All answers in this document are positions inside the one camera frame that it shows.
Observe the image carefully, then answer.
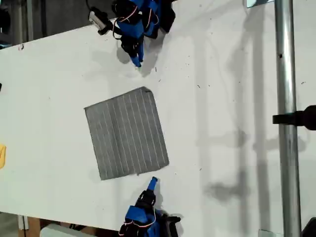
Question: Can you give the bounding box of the steel post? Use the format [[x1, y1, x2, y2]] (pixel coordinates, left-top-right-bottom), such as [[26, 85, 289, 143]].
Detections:
[[274, 0, 303, 237]]

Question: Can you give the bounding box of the grey frame bar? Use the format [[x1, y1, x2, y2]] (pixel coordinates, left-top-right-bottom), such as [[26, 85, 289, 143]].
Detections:
[[26, 0, 34, 41]]

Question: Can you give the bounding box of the red white servo wire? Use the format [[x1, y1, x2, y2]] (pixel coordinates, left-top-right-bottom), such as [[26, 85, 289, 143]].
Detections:
[[112, 4, 139, 40], [118, 207, 156, 237]]

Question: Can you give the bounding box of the black rounded object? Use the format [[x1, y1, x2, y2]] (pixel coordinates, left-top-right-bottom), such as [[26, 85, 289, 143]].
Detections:
[[301, 217, 316, 237]]

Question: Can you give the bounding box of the yellow object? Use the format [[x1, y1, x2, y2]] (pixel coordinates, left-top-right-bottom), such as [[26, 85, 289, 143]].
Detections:
[[0, 144, 7, 170]]

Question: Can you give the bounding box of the brown wooden board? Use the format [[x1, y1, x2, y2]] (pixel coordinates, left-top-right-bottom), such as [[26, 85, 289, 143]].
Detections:
[[18, 217, 41, 237]]

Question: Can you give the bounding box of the black camera box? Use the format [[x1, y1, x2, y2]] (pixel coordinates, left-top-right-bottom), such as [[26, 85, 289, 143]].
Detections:
[[88, 6, 114, 36], [161, 213, 182, 237]]

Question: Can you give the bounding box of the white table leg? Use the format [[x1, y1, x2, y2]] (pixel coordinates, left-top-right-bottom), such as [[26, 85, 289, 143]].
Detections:
[[17, 214, 30, 232]]

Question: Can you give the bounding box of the white box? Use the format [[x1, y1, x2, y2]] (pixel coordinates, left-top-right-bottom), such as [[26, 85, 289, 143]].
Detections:
[[39, 223, 97, 237]]

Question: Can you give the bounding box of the black clamp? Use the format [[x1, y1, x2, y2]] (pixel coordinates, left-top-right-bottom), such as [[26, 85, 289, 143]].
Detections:
[[272, 105, 316, 131]]

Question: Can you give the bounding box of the grey white-striped towel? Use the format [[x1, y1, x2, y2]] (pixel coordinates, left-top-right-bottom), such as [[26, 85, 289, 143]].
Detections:
[[84, 86, 170, 181]]

